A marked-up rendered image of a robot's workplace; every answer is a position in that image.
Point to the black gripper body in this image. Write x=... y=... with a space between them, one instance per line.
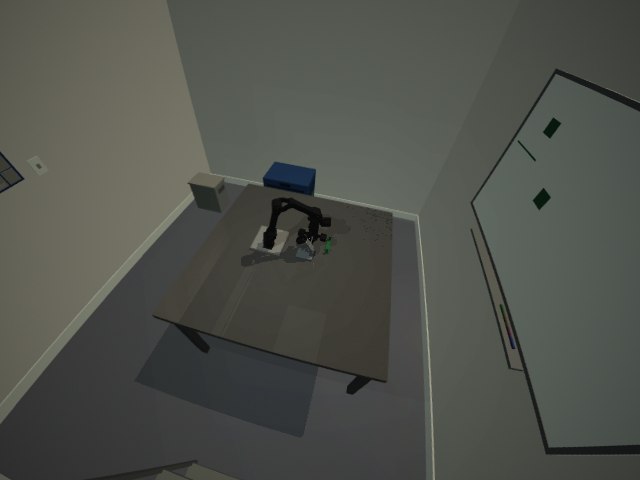
x=312 y=232

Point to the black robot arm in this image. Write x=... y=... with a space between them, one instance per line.
x=315 y=218

